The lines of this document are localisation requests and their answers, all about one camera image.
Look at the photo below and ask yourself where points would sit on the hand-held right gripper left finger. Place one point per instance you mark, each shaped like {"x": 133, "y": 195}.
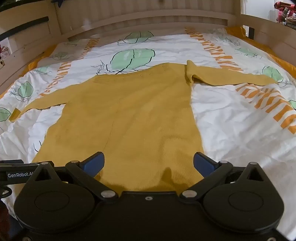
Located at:
{"x": 93, "y": 165}

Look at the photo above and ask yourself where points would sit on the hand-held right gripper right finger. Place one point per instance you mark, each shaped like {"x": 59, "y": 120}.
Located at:
{"x": 204, "y": 165}

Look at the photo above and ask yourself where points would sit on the yellow knit sweater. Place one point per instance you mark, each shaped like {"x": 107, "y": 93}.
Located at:
{"x": 129, "y": 115}

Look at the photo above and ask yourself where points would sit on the white leaf-print duvet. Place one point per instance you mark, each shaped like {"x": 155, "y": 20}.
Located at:
{"x": 231, "y": 129}

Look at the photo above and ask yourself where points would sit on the small colourful picture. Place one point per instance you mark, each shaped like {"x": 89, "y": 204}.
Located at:
{"x": 2, "y": 54}

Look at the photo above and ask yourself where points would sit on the black bar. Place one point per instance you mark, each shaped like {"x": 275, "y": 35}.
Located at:
{"x": 23, "y": 26}

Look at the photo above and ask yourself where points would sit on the colourful fabric items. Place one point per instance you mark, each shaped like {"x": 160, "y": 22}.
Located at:
{"x": 285, "y": 12}

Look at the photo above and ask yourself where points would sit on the wooden bed frame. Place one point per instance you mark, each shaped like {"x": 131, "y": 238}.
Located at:
{"x": 138, "y": 14}

